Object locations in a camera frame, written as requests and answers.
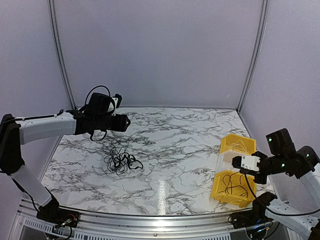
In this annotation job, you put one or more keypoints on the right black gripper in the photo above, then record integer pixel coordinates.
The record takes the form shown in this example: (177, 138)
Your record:
(260, 180)

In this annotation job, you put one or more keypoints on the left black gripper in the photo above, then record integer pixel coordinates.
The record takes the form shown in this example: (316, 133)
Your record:
(120, 125)

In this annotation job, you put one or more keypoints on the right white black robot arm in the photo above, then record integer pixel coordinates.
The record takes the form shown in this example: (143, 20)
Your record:
(304, 164)

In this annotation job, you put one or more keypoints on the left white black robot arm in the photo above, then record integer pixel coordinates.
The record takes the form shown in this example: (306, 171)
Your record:
(99, 113)

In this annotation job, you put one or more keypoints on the far yellow storage bin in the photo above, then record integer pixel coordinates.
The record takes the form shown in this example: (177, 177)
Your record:
(238, 143)

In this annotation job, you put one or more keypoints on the yellow storage bin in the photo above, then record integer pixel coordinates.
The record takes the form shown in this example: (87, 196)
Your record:
(238, 143)
(230, 187)

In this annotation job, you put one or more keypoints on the near yellow storage bin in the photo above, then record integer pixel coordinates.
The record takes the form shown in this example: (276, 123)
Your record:
(230, 187)

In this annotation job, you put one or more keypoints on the clear plastic storage bin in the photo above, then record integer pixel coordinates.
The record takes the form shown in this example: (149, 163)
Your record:
(224, 160)

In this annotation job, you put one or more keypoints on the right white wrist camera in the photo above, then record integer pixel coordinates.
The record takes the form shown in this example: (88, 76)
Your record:
(246, 162)

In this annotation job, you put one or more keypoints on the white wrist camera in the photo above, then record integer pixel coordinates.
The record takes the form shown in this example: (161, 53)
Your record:
(115, 104)
(246, 162)

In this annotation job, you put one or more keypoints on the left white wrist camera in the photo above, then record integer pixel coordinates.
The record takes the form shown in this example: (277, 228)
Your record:
(115, 104)

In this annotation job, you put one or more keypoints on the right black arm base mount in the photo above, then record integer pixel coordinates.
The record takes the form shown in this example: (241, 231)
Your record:
(247, 218)

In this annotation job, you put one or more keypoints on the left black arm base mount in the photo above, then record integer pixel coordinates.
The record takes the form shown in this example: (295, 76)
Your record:
(69, 217)

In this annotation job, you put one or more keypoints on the aluminium front frame rail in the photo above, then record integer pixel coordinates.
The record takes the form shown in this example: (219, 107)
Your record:
(106, 226)

